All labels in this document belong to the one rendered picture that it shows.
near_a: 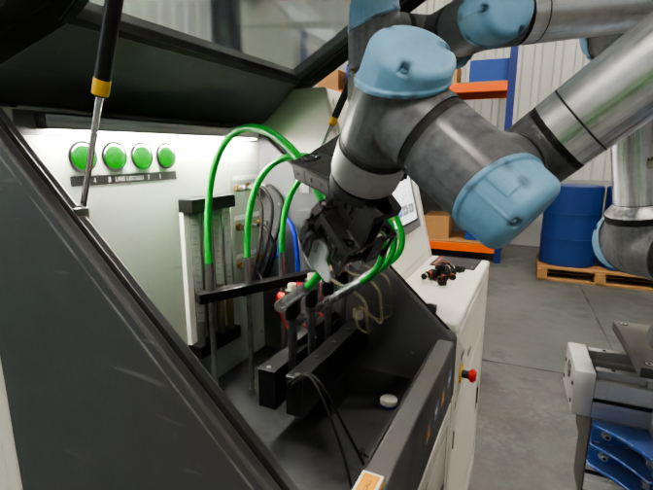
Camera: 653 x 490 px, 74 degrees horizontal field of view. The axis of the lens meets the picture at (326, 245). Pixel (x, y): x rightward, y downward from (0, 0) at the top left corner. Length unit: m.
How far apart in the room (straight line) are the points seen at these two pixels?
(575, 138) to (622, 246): 0.59
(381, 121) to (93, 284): 0.40
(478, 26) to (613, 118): 0.22
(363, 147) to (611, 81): 0.21
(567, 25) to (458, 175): 0.39
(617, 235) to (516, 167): 0.69
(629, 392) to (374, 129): 0.74
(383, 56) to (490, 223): 0.15
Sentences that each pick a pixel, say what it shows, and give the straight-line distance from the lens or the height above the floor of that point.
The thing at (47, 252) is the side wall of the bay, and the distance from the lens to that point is 0.67.
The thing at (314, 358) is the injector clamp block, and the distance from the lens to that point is 0.91.
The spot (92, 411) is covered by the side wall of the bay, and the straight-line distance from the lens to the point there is 0.70.
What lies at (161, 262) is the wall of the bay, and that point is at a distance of 0.96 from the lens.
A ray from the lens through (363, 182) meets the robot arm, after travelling 0.43.
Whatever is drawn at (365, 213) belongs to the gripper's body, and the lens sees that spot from 0.46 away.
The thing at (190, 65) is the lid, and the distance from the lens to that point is 0.87.
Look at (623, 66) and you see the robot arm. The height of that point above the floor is 1.46.
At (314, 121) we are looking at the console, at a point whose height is 1.47.
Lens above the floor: 1.39
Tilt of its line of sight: 12 degrees down
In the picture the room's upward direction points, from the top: straight up
